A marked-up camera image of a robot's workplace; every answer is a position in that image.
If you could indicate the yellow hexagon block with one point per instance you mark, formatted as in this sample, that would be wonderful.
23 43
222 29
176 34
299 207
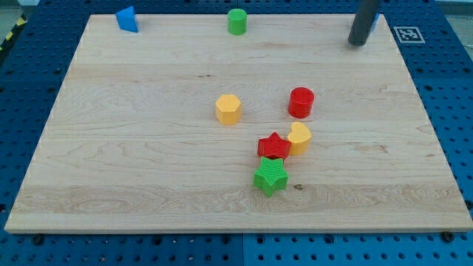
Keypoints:
228 109

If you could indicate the red star block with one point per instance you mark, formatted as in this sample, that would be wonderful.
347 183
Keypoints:
273 147

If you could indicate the green star block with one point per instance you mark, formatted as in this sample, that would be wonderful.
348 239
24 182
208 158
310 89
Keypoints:
270 176

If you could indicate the light wooden board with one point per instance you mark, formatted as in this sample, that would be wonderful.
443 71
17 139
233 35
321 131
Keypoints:
133 144

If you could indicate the yellow heart block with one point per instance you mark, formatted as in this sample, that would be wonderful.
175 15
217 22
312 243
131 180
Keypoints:
299 138

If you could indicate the red cylinder block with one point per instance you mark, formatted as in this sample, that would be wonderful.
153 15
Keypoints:
301 102

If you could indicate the green cylinder block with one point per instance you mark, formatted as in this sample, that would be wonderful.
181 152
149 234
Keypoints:
237 21

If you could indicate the blue triangular prism block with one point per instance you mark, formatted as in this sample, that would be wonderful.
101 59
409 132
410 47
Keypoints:
126 19

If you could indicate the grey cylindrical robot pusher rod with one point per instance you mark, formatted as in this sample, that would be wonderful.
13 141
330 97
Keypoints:
363 22

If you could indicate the white fiducial marker tag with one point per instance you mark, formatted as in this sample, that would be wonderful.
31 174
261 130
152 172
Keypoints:
409 35

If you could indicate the black yellow hazard tape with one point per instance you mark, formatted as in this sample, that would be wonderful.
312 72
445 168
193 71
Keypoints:
14 33

